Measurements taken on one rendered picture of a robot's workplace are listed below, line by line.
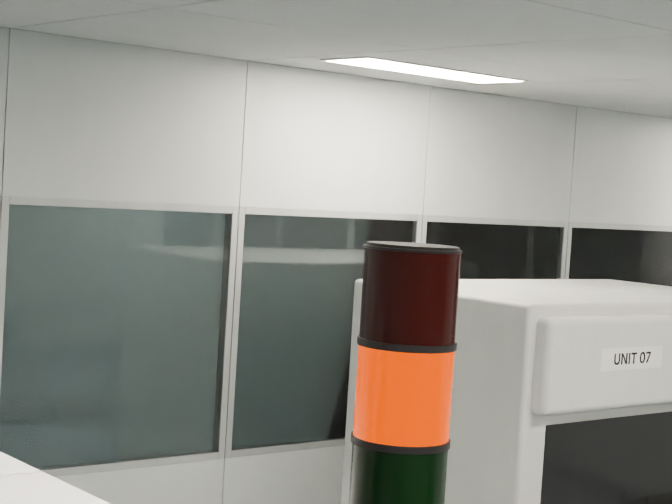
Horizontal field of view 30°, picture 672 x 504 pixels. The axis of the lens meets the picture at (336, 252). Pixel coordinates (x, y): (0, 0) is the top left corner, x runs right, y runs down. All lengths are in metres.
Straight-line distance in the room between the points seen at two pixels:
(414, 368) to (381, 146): 6.02
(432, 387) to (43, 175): 4.96
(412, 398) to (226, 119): 5.42
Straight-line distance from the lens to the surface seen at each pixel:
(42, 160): 5.54
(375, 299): 0.62
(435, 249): 0.61
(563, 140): 7.66
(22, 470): 1.20
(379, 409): 0.62
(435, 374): 0.62
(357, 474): 0.64
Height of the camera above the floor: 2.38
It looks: 3 degrees down
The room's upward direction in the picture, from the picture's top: 4 degrees clockwise
